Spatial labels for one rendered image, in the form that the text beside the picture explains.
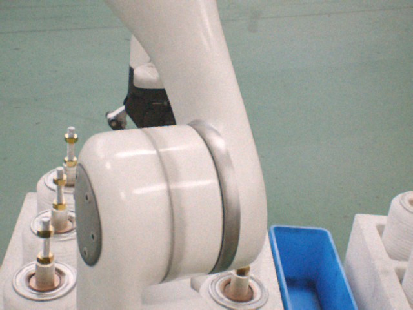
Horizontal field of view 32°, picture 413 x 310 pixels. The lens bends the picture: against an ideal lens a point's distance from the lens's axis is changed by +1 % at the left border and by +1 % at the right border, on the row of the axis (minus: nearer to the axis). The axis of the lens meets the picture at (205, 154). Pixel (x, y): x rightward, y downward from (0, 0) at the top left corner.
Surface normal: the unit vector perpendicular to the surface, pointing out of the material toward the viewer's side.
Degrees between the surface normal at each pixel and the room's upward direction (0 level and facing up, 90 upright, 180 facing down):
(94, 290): 93
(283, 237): 88
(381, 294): 90
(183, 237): 80
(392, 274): 0
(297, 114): 0
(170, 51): 96
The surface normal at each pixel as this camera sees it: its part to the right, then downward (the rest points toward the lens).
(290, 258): 0.05, 0.45
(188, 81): -0.78, 0.32
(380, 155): 0.11, -0.87
